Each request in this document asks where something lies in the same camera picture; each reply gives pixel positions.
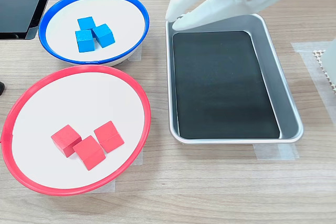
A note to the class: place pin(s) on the pale perforated base plate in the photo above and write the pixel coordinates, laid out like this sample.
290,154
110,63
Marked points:
318,57

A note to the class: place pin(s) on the red-rimmed white plate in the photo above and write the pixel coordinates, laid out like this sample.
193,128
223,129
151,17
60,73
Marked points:
78,98

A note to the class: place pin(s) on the small black object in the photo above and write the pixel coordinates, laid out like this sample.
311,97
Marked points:
1,89

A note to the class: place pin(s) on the blue cube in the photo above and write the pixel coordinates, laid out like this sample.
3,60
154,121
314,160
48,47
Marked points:
86,23
84,41
104,35

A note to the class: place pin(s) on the clear tape strip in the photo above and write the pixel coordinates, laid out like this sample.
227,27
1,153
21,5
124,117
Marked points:
136,54
275,151
131,166

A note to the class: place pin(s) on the blue-rimmed white plate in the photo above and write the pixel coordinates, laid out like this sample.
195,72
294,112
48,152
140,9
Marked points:
60,43

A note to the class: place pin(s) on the steel tray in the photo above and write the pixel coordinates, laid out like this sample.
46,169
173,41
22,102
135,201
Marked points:
286,103

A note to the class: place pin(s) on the clear tape sheet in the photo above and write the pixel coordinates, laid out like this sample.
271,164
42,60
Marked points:
309,82

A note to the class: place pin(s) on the red cube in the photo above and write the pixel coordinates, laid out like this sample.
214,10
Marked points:
65,140
109,136
89,153

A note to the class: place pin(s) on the black mat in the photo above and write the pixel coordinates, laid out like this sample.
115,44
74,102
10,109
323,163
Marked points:
223,85

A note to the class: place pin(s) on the black glossy device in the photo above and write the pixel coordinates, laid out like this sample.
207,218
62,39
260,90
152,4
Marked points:
18,9

